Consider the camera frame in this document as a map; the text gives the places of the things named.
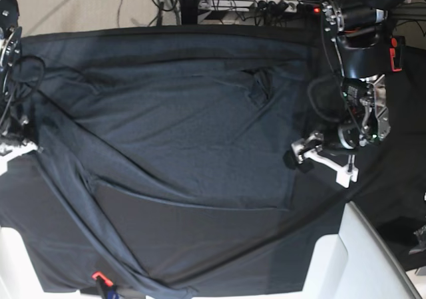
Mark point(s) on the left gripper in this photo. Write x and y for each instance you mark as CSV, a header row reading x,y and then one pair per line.
x,y
333,142

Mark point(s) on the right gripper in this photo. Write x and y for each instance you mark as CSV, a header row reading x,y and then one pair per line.
x,y
17,133

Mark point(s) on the dark grey T-shirt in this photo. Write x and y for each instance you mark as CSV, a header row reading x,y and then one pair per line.
x,y
161,163

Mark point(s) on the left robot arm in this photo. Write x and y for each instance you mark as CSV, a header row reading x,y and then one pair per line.
x,y
361,51

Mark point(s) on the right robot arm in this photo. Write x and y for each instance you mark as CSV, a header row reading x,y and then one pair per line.
x,y
13,62

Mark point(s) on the black table cloth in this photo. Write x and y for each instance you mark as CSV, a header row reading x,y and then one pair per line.
x,y
390,190

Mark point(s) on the red and black clamp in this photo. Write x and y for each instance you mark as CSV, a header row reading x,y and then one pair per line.
x,y
396,53

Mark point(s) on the white chair left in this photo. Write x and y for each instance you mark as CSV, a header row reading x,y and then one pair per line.
x,y
18,277

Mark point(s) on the blue clamp at bottom edge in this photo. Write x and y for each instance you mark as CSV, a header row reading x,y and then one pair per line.
x,y
105,287

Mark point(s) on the white power strip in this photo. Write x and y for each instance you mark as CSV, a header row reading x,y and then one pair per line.
x,y
247,5

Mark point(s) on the black monitor stand pole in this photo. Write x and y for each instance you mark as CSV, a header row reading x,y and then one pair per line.
x,y
189,12

